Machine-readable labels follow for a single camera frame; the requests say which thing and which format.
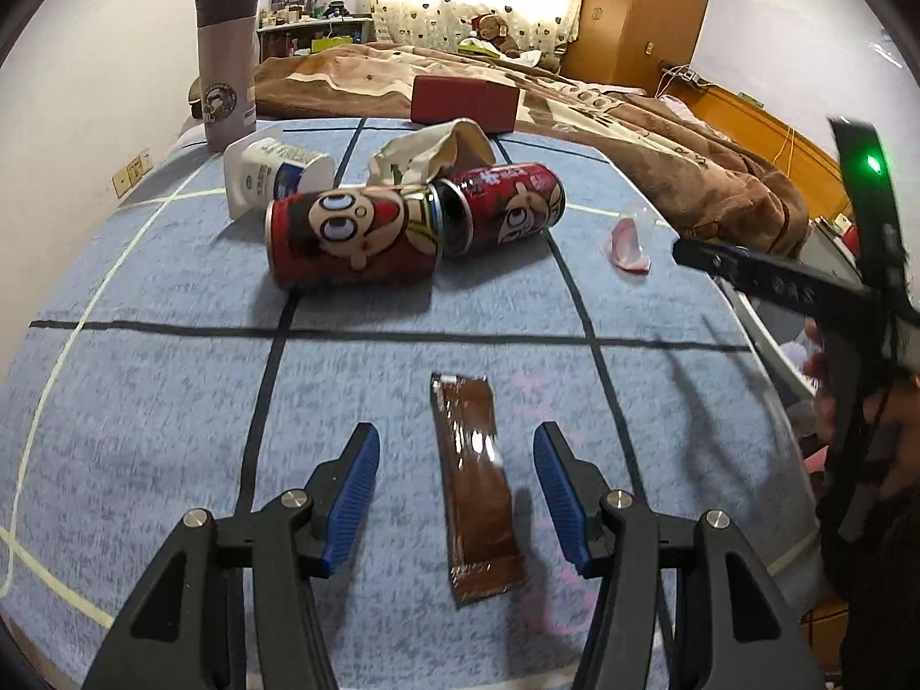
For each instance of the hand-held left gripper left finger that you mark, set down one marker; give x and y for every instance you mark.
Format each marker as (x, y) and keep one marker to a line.
(348, 503)

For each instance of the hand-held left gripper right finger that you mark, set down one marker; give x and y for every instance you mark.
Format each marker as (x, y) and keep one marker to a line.
(564, 503)

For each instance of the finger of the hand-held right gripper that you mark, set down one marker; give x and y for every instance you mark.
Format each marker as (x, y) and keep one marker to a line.
(719, 259)

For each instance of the white round trash bin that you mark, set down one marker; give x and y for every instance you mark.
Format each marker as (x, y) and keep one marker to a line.
(780, 334)

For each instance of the brown foil wrapper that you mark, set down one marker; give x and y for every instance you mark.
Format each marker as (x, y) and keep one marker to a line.
(478, 503)

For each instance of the pink plastic wrapper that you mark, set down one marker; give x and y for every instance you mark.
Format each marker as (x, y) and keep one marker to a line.
(629, 244)

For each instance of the red cartoon drink can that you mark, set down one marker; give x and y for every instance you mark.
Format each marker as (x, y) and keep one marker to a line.
(345, 237)
(510, 208)

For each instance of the cream paper bag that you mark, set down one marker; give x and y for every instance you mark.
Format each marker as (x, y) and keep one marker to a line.
(417, 151)

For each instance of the white yogurt cup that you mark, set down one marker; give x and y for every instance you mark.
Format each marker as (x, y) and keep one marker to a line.
(273, 172)

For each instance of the person's right hand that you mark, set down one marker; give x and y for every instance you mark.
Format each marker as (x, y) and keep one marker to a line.
(819, 381)

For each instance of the wooden bed headboard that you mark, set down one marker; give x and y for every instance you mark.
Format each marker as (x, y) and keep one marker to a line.
(755, 129)

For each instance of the brown printed blanket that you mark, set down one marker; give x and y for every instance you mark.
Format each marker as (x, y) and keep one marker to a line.
(632, 136)

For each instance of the power strip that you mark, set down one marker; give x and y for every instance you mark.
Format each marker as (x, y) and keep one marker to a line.
(686, 75)

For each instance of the pink bed sheet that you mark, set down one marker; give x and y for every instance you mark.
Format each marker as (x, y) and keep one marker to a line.
(611, 88)

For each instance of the blue checked tablecloth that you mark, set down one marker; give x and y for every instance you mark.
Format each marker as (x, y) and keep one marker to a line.
(180, 388)

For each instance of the wooden wardrobe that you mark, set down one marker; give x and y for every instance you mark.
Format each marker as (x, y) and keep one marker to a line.
(640, 14)

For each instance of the dark red box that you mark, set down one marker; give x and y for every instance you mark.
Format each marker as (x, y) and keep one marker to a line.
(463, 104)

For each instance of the brown teddy bear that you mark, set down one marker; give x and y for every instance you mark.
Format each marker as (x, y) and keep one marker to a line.
(496, 32)

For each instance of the green flat box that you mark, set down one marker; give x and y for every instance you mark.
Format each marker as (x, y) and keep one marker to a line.
(476, 47)

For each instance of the grey thermos flask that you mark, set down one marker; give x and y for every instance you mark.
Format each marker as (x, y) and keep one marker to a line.
(226, 72)

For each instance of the cluttered white shelf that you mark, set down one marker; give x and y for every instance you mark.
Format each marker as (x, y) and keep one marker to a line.
(309, 36)

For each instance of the yellowed wall socket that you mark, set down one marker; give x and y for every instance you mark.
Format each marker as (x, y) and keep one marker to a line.
(133, 174)

